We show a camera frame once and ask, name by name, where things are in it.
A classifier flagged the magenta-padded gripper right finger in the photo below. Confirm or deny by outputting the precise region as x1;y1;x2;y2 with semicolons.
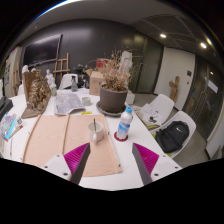
132;142;184;186

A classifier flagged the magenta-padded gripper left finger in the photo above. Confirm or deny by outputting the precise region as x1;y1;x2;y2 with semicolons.
40;142;92;185

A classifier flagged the white blue-capped drink bottle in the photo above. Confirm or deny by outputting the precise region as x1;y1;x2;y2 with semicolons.
116;106;134;141

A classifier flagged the white ceramic mug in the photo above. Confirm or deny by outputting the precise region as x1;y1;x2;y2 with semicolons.
87;120;105;144

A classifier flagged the black backpack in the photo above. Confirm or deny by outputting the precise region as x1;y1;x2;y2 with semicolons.
154;120;190;154

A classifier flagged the stack of loose papers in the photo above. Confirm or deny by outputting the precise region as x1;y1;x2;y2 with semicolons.
138;103;163;127

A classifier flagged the grey plant saucer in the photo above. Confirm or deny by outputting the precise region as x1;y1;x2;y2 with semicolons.
95;100;126;118

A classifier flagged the printed newspaper sheet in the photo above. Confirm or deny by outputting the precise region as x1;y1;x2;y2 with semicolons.
53;91;86;116

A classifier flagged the white chair with green cushion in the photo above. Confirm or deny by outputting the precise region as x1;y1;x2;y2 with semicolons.
149;110;198;159
139;93;175;129

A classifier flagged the small white tape roll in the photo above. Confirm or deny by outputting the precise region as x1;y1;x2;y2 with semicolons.
81;96;92;107

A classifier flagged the small white box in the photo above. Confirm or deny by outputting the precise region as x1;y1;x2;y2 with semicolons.
125;90;136;106

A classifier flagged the dried plant in grey pot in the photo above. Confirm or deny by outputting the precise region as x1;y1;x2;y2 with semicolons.
98;49;133;114

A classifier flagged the green-tinted spray bottle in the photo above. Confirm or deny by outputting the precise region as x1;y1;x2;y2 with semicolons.
49;81;58;98

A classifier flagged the dark glass bottle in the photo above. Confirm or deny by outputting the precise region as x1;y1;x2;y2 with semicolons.
70;75;79;93

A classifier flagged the wooden figure sculpture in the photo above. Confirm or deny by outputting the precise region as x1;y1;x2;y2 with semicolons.
168;75;181;104

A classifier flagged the colourful printed book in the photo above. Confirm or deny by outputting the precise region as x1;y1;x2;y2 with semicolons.
0;113;18;139

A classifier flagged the brown cardboard box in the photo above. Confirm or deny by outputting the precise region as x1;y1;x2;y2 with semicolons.
84;68;106;97

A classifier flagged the plain white chair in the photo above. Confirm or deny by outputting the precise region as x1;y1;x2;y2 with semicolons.
59;73;79;90

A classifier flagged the small white figure statue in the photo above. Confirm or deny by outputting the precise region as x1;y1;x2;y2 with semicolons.
44;68;55;88

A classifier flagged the black box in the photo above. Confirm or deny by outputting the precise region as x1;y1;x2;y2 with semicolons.
0;96;14;121

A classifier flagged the wooden easel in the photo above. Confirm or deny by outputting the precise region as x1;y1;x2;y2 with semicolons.
53;52;71;81

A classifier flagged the red box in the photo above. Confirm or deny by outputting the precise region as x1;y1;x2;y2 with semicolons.
95;58;109;69

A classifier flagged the white plaster torso statue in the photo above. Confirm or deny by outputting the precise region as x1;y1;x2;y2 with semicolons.
120;50;134;74

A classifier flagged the white plaster bust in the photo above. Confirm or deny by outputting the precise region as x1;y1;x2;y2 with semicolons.
20;64;30;76

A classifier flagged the white storage cabinet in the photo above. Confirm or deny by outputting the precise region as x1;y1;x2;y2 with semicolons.
3;46;24;98

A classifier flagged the long ceiling strip light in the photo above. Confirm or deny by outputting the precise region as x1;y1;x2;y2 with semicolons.
34;0;83;21

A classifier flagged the dark wall screen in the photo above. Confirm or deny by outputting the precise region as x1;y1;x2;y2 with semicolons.
22;33;63;66

